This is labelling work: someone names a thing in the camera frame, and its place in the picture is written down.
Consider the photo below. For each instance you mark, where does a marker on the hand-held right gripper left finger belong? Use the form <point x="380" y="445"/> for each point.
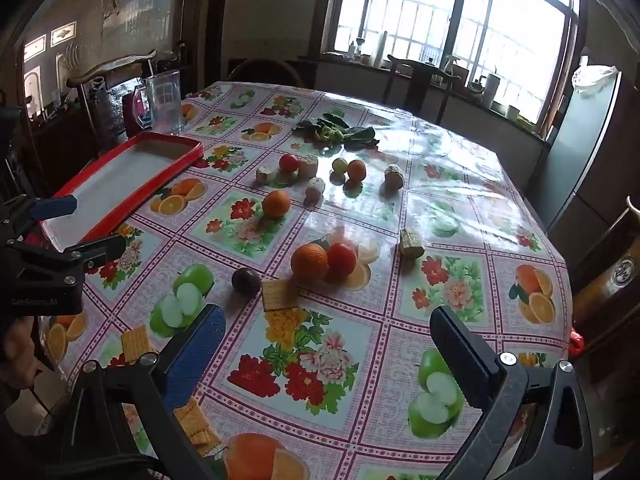
<point x="200" y="350"/>

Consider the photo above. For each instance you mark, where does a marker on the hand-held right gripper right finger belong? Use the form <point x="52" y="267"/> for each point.
<point x="462" y="355"/>

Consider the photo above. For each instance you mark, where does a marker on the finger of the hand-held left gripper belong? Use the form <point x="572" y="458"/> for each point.
<point x="100" y="250"/>
<point x="55" y="205"/>

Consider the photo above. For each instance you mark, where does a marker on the red rectangular tray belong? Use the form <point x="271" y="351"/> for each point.
<point x="125" y="175"/>

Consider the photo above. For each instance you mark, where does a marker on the dark purple passion fruit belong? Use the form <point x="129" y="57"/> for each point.
<point x="246" y="281"/>

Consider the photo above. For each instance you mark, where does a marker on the large orange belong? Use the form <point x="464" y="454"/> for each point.
<point x="309" y="261"/>

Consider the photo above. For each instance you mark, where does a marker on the large red tomato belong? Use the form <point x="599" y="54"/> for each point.
<point x="342" y="258"/>

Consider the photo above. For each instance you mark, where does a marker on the small orange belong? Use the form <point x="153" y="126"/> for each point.
<point x="276" y="203"/>

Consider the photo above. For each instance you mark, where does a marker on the red orange round fruit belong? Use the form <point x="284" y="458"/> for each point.
<point x="356" y="170"/>

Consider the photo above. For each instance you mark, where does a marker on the person's left hand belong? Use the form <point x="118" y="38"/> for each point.
<point x="17" y="345"/>

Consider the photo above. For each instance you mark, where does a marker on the square cracker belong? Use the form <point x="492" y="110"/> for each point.
<point x="197" y="422"/>
<point x="136" y="343"/>
<point x="278" y="294"/>

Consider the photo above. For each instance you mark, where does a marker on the fruit print plastic tablecloth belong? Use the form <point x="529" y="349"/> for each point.
<point x="380" y="320"/>

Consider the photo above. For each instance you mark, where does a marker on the yellow corn cob piece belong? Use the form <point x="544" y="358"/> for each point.
<point x="411" y="243"/>

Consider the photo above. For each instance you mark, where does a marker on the magenta cup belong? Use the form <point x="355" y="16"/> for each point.
<point x="134" y="110"/>

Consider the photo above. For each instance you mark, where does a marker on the clear plastic pitcher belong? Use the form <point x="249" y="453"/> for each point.
<point x="163" y="102"/>

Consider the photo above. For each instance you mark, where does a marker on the brown wooden chair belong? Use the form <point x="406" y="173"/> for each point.
<point x="615" y="285"/>

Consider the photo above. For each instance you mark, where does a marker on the etched glass partition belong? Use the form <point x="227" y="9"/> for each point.
<point x="100" y="20"/>

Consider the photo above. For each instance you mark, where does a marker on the brown yam piece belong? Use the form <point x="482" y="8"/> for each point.
<point x="394" y="176"/>

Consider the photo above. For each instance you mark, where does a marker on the small red tomato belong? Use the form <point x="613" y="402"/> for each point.
<point x="289" y="162"/>

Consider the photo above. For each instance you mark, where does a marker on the green round fruit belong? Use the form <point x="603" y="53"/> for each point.
<point x="340" y="165"/>

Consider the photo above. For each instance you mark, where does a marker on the grey refrigerator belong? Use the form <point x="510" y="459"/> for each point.
<point x="585" y="150"/>

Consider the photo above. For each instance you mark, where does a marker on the round back wooden chair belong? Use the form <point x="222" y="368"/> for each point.
<point x="265" y="71"/>

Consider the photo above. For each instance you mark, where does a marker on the small white cup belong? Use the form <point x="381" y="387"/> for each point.
<point x="513" y="112"/>

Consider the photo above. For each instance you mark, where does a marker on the leafy green vegetable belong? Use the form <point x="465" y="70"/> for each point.
<point x="340" y="131"/>

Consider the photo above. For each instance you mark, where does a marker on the white cylinder container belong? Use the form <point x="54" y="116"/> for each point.
<point x="493" y="89"/>

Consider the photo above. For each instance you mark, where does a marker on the dark kettle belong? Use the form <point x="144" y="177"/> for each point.
<point x="477" y="86"/>

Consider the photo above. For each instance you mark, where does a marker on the dark wooden chair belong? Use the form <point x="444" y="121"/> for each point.
<point x="422" y="80"/>

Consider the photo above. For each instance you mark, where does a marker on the clear spray bottle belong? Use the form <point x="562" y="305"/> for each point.
<point x="451" y="66"/>

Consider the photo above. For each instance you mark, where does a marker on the white plastic bag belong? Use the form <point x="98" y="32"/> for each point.
<point x="595" y="77"/>

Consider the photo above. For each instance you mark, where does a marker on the tall white roll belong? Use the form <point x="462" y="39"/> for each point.
<point x="382" y="49"/>

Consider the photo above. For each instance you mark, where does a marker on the small white bottle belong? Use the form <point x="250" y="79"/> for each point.
<point x="352" y="49"/>

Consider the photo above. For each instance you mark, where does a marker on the barred window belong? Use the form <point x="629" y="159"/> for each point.
<point x="450" y="15"/>

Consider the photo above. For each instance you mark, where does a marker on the wooden chair curved top rail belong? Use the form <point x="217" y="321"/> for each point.
<point x="110" y="67"/>

